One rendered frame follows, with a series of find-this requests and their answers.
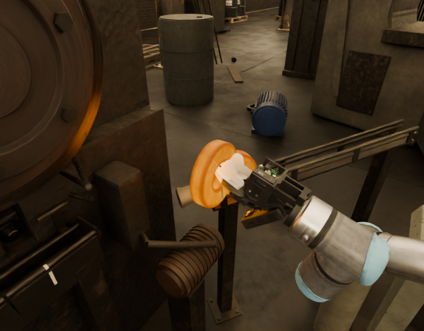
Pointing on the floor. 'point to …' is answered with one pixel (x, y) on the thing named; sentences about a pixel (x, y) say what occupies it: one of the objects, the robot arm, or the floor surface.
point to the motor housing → (189, 278)
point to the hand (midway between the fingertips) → (215, 167)
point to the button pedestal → (401, 289)
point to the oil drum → (188, 58)
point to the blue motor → (270, 114)
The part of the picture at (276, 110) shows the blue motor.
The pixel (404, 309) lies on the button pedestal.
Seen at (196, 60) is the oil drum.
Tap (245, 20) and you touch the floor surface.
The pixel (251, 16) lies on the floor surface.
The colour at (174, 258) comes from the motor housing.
